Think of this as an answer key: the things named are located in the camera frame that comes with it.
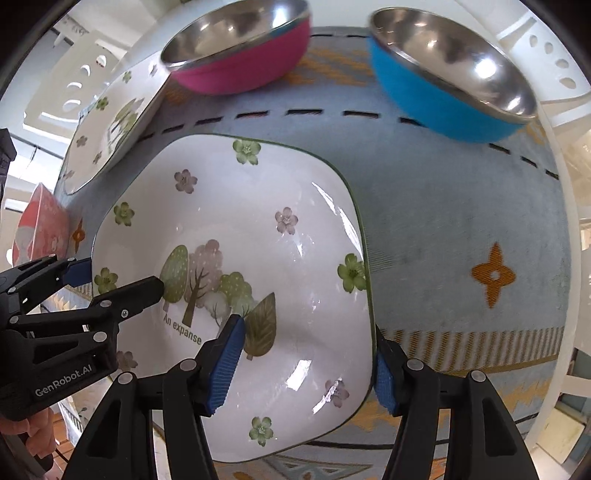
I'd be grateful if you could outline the pink steel bowl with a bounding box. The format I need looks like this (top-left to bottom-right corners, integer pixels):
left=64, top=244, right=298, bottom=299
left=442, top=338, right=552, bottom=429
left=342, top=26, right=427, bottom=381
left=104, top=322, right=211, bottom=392
left=160, top=0, right=312, bottom=96

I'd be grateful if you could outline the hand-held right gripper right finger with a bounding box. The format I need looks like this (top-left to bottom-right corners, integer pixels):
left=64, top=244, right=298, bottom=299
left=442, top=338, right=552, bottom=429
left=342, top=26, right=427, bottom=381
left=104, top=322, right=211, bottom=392
left=374, top=325, right=539, bottom=480

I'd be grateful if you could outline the person's left hand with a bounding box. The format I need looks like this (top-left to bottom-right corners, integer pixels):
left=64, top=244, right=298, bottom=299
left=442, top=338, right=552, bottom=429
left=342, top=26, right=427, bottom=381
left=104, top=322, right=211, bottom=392
left=0, top=408, right=58, bottom=472

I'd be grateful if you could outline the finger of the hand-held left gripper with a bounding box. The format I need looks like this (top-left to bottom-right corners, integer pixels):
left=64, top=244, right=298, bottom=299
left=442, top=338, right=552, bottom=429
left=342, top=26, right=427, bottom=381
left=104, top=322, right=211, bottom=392
left=0, top=256, right=94, bottom=320
left=8, top=276, right=166, bottom=334

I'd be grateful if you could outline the blue-grey patterned table mat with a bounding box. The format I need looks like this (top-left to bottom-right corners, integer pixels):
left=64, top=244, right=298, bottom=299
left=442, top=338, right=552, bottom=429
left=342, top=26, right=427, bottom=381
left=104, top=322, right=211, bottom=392
left=53, top=25, right=566, bottom=480

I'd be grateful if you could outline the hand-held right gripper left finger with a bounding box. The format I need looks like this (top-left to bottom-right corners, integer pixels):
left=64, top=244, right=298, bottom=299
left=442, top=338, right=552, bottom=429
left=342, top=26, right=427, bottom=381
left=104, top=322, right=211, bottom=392
left=62, top=315, right=247, bottom=480

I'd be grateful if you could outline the white floral square plate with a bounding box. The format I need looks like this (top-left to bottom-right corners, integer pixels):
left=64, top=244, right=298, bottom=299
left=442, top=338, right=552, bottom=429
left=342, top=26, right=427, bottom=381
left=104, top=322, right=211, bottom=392
left=60, top=53, right=174, bottom=195
left=91, top=134, right=376, bottom=463

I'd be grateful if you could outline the white chair with holes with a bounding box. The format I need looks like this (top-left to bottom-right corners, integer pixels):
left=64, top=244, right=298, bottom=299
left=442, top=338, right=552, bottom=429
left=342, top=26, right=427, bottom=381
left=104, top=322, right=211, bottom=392
left=455, top=0, right=591, bottom=127
left=25, top=41, right=153, bottom=127

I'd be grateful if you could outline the red and white box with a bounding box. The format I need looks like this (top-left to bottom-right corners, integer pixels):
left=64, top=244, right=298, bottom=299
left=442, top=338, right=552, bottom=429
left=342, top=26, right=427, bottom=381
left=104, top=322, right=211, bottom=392
left=11, top=182, right=70, bottom=268

